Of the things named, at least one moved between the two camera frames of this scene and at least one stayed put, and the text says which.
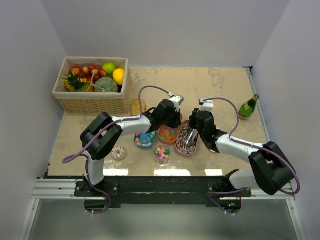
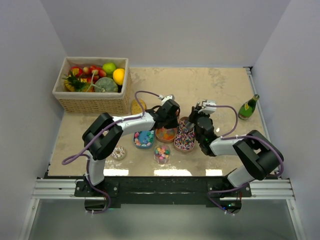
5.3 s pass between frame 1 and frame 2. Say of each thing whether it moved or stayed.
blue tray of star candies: stayed
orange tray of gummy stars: moved
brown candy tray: moved
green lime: stayed
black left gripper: stayed
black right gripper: stayed
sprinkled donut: stayed
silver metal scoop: moved
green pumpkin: stayed
